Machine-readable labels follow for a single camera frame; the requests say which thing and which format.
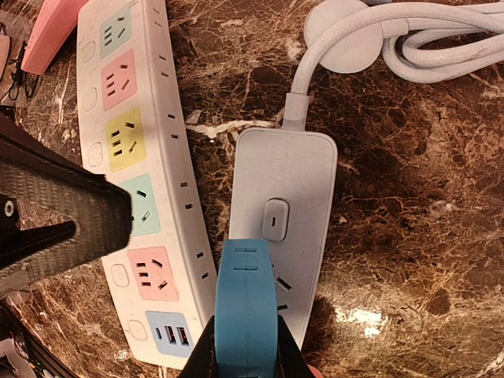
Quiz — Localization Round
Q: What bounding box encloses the pink triangular power strip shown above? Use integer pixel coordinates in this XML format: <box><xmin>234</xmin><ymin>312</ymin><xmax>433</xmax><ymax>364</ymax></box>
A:
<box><xmin>21</xmin><ymin>0</ymin><xmax>88</xmax><ymax>75</ymax></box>

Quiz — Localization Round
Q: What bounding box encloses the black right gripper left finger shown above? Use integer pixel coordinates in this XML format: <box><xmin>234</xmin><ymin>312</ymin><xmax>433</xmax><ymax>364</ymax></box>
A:
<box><xmin>178</xmin><ymin>317</ymin><xmax>219</xmax><ymax>378</ymax></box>

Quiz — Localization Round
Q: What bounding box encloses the black adapter cable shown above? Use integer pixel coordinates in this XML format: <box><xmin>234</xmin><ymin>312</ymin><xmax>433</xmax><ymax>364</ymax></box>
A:
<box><xmin>0</xmin><ymin>23</ymin><xmax>43</xmax><ymax>103</ymax></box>

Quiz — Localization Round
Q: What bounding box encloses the light blue coiled cable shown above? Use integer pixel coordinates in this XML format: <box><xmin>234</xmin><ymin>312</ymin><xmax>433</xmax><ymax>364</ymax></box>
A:
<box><xmin>283</xmin><ymin>0</ymin><xmax>504</xmax><ymax>131</ymax></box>

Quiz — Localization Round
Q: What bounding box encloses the long white power strip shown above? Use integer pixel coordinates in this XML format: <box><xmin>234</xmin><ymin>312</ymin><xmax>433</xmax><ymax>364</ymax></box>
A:
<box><xmin>76</xmin><ymin>1</ymin><xmax>217</xmax><ymax>369</ymax></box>

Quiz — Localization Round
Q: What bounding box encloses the pink square adapter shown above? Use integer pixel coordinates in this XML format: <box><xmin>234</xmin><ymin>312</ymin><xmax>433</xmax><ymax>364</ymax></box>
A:
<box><xmin>308</xmin><ymin>365</ymin><xmax>323</xmax><ymax>378</ymax></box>

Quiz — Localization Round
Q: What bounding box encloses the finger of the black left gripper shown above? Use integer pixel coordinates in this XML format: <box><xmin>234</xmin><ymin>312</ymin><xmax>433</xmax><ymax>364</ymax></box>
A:
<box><xmin>1</xmin><ymin>125</ymin><xmax>132</xmax><ymax>297</ymax></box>

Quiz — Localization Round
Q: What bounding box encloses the grey-blue short power strip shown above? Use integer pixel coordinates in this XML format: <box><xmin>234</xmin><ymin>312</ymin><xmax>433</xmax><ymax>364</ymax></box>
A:
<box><xmin>228</xmin><ymin>128</ymin><xmax>338</xmax><ymax>346</ymax></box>

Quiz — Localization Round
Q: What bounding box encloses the blue square adapter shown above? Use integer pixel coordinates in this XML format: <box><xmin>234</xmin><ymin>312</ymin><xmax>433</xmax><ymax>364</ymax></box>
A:
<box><xmin>214</xmin><ymin>239</ymin><xmax>278</xmax><ymax>377</ymax></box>

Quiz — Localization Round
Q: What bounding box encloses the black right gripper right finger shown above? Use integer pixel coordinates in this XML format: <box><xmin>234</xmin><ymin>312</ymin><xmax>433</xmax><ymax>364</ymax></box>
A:
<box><xmin>275</xmin><ymin>315</ymin><xmax>315</xmax><ymax>378</ymax></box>

